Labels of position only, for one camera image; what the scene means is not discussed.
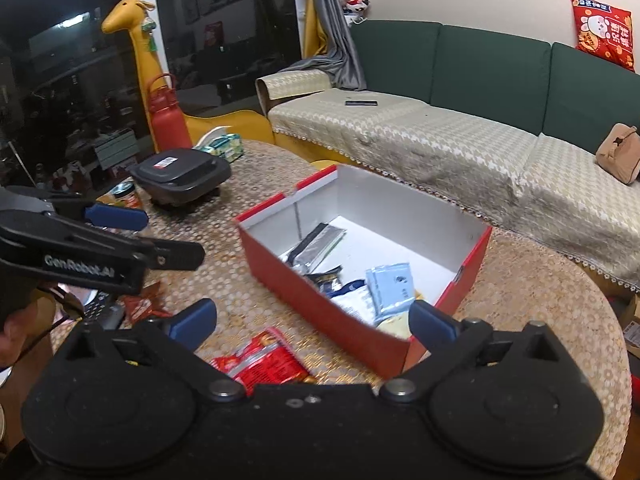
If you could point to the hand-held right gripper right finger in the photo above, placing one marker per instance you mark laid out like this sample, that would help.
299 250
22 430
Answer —
431 324

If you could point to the beige pouch bag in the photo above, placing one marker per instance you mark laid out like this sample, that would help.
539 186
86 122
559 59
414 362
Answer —
620 152

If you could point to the green sofa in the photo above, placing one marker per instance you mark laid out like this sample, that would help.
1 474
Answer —
490 65

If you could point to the small red snack bag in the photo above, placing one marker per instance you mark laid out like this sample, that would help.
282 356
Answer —
145 305

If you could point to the beige patterned sofa cover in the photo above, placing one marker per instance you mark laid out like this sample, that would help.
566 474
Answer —
450 155

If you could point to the white blue snack packet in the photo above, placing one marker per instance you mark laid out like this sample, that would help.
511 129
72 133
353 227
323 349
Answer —
355 305

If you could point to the yellow curtain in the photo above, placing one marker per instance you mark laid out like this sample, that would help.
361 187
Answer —
312 15

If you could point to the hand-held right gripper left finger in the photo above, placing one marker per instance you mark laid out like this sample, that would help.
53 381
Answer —
192 322

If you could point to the large red snack bag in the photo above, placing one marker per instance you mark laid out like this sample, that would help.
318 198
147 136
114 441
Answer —
267 362

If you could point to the silver black snack packet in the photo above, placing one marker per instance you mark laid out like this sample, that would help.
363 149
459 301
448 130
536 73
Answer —
315 250

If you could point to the black remote control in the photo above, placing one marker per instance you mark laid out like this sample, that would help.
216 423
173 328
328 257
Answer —
102 310

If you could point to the grey curtain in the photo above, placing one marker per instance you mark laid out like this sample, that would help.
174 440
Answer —
337 25

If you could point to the black electric grill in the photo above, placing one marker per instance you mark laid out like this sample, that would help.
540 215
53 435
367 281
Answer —
180 175

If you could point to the black phone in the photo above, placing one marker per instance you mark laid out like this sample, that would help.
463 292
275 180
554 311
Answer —
361 103

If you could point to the white red plush toy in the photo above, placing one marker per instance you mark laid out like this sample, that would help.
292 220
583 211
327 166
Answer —
356 5

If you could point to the green tissue pack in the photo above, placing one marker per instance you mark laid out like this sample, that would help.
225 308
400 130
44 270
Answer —
225 146

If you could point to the light blue snack packet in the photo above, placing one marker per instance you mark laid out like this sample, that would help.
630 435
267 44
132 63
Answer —
390 287

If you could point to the glass jar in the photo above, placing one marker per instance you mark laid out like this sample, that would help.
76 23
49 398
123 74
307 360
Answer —
127 196

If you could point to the yellow giraffe chair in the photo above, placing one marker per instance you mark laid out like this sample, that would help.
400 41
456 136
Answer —
145 60

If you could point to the person's left hand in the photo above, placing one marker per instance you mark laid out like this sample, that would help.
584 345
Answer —
17 332

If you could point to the red cardboard box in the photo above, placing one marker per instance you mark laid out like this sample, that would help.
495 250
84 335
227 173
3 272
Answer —
310 300

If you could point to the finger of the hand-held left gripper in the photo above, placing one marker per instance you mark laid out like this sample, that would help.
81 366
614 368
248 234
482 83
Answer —
117 217
175 256

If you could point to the brown cardboard box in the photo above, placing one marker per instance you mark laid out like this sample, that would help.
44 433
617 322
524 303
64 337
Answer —
632 322

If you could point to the red water bottle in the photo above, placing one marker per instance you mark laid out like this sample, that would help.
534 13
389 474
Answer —
167 120

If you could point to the red printed cushion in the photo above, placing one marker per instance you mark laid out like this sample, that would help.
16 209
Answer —
602 30

